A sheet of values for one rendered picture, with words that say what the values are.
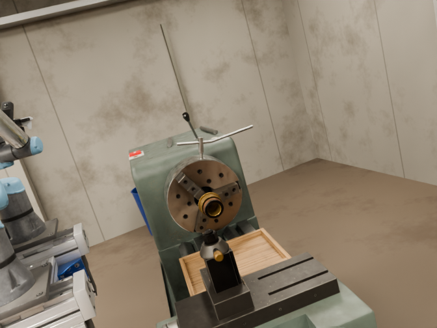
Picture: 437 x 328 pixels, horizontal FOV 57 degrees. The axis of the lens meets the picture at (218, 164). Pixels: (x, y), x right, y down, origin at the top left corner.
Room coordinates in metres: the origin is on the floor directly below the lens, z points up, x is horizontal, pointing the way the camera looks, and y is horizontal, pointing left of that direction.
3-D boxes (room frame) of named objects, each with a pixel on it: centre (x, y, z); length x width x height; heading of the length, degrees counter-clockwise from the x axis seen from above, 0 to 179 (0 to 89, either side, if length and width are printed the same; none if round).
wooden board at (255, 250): (1.34, 0.05, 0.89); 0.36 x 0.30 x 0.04; 99
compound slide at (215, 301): (1.01, 0.08, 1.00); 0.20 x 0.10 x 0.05; 9
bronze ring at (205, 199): (1.47, 0.07, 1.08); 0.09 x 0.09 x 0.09; 12
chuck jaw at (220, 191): (1.56, 0.00, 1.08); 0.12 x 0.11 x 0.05; 99
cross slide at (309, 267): (0.99, 0.01, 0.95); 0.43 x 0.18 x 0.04; 99
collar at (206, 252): (0.98, 0.07, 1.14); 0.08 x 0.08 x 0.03
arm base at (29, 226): (1.48, 0.78, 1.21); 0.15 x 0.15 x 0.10
